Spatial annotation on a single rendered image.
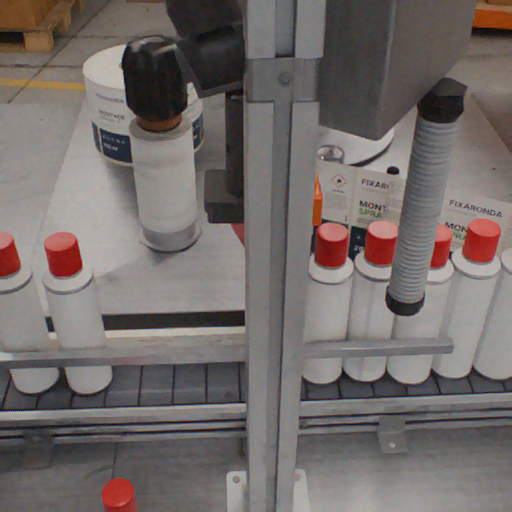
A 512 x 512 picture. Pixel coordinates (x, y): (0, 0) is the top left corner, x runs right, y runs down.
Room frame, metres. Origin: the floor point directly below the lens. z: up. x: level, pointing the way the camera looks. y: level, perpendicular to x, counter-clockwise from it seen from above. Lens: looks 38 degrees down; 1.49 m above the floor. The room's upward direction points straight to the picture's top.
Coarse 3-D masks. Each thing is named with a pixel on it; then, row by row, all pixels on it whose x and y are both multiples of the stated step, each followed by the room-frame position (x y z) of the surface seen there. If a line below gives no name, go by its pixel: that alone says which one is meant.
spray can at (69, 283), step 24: (48, 240) 0.53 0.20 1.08; (72, 240) 0.53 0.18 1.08; (48, 264) 0.52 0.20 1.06; (72, 264) 0.52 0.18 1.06; (48, 288) 0.51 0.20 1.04; (72, 288) 0.51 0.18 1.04; (72, 312) 0.50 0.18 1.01; (96, 312) 0.52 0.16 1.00; (72, 336) 0.50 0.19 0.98; (96, 336) 0.51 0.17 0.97; (72, 384) 0.51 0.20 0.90; (96, 384) 0.51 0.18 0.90
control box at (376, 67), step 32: (352, 0) 0.37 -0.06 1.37; (384, 0) 0.36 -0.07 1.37; (416, 0) 0.38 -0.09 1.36; (448, 0) 0.44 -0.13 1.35; (352, 32) 0.37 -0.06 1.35; (384, 32) 0.36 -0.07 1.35; (416, 32) 0.39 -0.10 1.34; (448, 32) 0.45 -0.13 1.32; (320, 64) 0.38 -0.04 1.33; (352, 64) 0.37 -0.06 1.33; (384, 64) 0.36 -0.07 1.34; (416, 64) 0.40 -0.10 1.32; (448, 64) 0.46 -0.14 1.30; (320, 96) 0.38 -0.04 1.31; (352, 96) 0.37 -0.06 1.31; (384, 96) 0.36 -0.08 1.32; (416, 96) 0.41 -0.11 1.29; (352, 128) 0.37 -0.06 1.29; (384, 128) 0.36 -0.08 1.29
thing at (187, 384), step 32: (0, 384) 0.52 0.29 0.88; (64, 384) 0.52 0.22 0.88; (128, 384) 0.52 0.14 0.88; (160, 384) 0.52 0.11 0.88; (192, 384) 0.52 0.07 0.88; (224, 384) 0.52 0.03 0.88; (352, 384) 0.52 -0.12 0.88; (384, 384) 0.52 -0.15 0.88; (448, 384) 0.52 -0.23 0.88; (480, 384) 0.52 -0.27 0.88
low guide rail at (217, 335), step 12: (108, 336) 0.56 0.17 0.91; (120, 336) 0.56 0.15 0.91; (132, 336) 0.57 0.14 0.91; (144, 336) 0.57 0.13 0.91; (156, 336) 0.57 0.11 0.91; (168, 336) 0.57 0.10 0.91; (180, 336) 0.57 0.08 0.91; (192, 336) 0.57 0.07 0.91; (204, 336) 0.57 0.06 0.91; (216, 336) 0.57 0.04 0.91; (228, 336) 0.57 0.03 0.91; (240, 336) 0.57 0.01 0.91; (0, 348) 0.56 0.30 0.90; (108, 348) 0.56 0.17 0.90
